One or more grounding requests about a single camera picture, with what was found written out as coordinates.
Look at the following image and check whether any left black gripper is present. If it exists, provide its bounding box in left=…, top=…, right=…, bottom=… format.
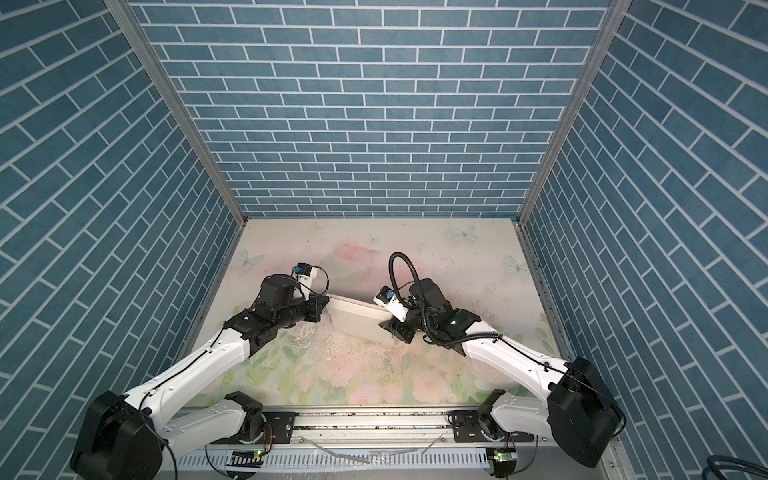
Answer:
left=275, top=292, right=332, bottom=331

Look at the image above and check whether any white paper box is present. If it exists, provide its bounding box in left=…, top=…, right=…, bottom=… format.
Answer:
left=323, top=295, right=395, bottom=347

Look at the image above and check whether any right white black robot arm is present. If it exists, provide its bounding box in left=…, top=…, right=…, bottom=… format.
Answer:
left=374, top=279, right=626, bottom=467

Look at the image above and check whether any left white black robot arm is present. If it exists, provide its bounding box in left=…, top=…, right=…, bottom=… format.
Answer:
left=69, top=263, right=329, bottom=479

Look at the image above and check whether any right circuit board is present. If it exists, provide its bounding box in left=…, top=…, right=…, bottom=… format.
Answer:
left=486, top=447, right=518, bottom=477

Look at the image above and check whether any circuit board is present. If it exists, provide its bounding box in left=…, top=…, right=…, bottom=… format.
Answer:
left=225, top=450, right=264, bottom=472
left=486, top=447, right=518, bottom=477

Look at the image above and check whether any left circuit board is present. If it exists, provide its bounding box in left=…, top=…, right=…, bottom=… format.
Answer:
left=225, top=450, right=264, bottom=472

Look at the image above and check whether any black corrugated camera cable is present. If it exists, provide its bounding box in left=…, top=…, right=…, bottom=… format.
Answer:
left=388, top=251, right=505, bottom=349

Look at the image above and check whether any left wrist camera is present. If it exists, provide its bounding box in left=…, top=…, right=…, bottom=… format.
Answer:
left=291, top=262, right=318, bottom=298

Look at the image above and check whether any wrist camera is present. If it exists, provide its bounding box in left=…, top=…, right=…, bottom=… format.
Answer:
left=291, top=262, right=318, bottom=298
left=374, top=286, right=410, bottom=323

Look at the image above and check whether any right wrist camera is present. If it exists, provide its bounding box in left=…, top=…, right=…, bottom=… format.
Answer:
left=374, top=286, right=410, bottom=323

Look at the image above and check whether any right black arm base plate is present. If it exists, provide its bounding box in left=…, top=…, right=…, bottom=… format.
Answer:
left=447, top=409, right=534, bottom=443

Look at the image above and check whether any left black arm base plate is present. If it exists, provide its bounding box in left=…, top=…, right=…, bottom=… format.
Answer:
left=214, top=411, right=297, bottom=446

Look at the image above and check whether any aluminium front rail frame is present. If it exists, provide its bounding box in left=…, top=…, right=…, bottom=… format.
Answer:
left=104, top=403, right=637, bottom=480

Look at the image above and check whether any black cable bottom right corner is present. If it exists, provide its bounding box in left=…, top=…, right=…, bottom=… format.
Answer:
left=701, top=454, right=768, bottom=480

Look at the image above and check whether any left aluminium corner post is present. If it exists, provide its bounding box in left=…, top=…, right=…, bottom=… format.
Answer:
left=104, top=0, right=247, bottom=228

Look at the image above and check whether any aluminium corner post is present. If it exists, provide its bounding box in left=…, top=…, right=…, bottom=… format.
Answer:
left=104, top=0, right=247, bottom=228
left=518, top=0, right=631, bottom=228

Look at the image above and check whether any right aluminium corner post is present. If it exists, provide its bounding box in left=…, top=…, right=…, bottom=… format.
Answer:
left=518, top=0, right=631, bottom=228

